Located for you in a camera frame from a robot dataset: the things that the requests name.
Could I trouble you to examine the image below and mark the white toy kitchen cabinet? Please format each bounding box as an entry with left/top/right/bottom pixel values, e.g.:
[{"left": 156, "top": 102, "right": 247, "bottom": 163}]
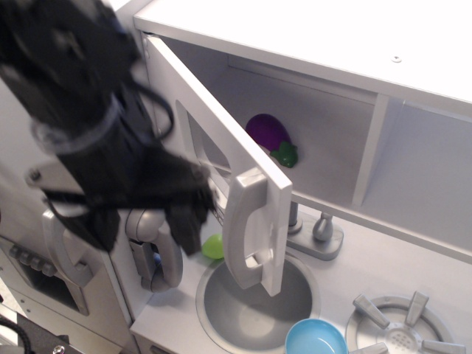
[{"left": 109, "top": 1, "right": 471, "bottom": 347}]

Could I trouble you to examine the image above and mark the grey toy stove burner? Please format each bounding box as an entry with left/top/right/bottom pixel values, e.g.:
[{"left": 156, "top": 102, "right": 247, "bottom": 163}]
[{"left": 344, "top": 291, "right": 467, "bottom": 353}]

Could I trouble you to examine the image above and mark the black cable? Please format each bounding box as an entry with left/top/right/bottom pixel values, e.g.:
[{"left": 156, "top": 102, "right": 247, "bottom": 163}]
[{"left": 0, "top": 316, "right": 71, "bottom": 354}]

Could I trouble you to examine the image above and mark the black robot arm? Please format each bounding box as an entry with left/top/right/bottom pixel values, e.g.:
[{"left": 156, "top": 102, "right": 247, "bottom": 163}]
[{"left": 1, "top": 1, "right": 215, "bottom": 255}]

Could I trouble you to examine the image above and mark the blue plastic bowl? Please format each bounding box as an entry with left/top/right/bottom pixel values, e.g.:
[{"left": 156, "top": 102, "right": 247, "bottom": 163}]
[{"left": 285, "top": 319, "right": 348, "bottom": 354}]

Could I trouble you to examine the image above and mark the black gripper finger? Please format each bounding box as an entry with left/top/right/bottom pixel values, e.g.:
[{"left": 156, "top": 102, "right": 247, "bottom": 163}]
[
  {"left": 71, "top": 209, "right": 120, "bottom": 252},
  {"left": 167, "top": 204, "right": 210, "bottom": 256}
]

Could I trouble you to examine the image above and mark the white microwave door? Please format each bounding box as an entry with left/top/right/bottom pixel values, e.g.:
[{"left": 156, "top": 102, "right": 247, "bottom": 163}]
[{"left": 142, "top": 35, "right": 292, "bottom": 296}]

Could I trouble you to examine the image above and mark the grey toy fridge door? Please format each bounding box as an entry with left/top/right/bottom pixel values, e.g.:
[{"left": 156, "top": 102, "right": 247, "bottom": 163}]
[{"left": 0, "top": 73, "right": 97, "bottom": 318}]

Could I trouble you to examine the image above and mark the green toy pear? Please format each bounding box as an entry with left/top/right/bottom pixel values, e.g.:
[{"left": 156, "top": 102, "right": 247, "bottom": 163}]
[{"left": 201, "top": 233, "right": 224, "bottom": 260}]

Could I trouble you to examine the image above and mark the grey toy sink basin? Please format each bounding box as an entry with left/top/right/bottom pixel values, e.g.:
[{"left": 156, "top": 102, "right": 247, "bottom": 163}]
[{"left": 195, "top": 254, "right": 322, "bottom": 353}]

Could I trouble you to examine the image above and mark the grey toy faucet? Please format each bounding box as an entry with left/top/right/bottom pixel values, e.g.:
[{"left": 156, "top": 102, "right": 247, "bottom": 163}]
[{"left": 287, "top": 202, "right": 344, "bottom": 261}]

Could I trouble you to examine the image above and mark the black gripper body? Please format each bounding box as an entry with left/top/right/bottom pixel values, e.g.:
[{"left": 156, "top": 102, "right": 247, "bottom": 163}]
[{"left": 31, "top": 96, "right": 215, "bottom": 229}]

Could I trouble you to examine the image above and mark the purple toy eggplant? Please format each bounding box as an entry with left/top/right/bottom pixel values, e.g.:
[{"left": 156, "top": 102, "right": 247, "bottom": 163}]
[{"left": 245, "top": 114, "right": 299, "bottom": 168}]

